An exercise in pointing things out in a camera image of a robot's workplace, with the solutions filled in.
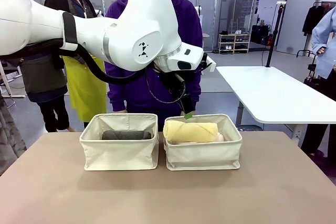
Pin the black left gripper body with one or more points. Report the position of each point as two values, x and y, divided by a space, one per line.
172 83

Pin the yellow towel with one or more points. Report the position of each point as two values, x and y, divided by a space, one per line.
189 132

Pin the dark grey towel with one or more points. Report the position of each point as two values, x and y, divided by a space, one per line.
126 135

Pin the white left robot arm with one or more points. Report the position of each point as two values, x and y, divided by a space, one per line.
147 24

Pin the purple hoodie person's right hand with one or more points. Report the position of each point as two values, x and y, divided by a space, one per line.
119 111

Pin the person in purple hoodie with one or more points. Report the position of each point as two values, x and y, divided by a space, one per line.
126 90

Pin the cream fabric storage basket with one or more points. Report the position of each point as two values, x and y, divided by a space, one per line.
202 155
118 155

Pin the wooden shoe rack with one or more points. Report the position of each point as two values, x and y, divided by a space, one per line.
235 43

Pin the white side table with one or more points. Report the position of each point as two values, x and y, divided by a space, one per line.
275 95

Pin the person with yellow apron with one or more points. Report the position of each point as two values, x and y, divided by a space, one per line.
84 90

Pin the black bags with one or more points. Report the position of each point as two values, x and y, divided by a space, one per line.
260 35

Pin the black pole stand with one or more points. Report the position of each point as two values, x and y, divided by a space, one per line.
271 45

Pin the person in grey coat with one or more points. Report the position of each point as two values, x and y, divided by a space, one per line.
42 77

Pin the clothes rack with dark garments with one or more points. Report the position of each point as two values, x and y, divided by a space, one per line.
312 19

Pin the person in light blue shirt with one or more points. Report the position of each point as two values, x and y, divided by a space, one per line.
325 30

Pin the grey fabric cover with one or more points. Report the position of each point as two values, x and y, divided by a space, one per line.
10 134

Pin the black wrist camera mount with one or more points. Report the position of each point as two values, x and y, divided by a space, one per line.
204 62

